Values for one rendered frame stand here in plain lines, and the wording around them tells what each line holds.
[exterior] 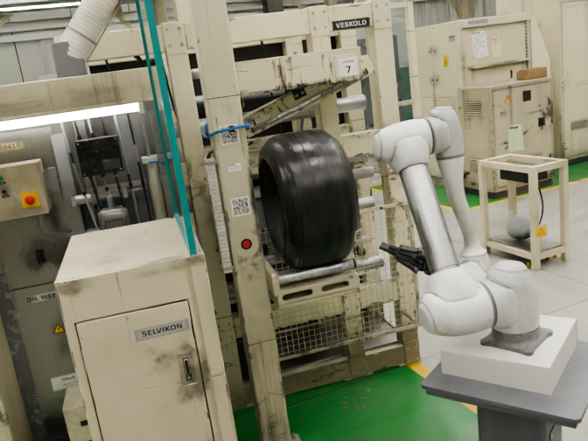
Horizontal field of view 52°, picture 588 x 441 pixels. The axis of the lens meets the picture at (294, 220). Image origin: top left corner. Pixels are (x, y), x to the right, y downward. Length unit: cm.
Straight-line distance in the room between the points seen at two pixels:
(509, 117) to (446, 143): 496
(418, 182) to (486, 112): 494
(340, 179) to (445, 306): 67
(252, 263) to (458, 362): 91
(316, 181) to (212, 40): 66
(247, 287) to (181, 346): 81
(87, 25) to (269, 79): 76
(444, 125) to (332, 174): 46
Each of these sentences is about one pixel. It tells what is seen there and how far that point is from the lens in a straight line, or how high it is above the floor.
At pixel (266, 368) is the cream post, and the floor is 49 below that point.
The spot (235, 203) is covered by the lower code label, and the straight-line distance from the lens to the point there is 243.
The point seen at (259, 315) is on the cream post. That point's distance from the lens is 258.
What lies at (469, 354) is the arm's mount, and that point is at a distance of 213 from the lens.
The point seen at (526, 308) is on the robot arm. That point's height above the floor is 89.
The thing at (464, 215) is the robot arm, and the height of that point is 112.
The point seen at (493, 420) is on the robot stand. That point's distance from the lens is 227.
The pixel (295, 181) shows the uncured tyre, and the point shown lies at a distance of 229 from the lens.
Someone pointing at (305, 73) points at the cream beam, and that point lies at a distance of 273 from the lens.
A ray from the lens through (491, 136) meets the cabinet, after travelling 700.
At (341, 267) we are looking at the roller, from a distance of 253.
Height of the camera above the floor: 173
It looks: 14 degrees down
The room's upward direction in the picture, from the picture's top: 8 degrees counter-clockwise
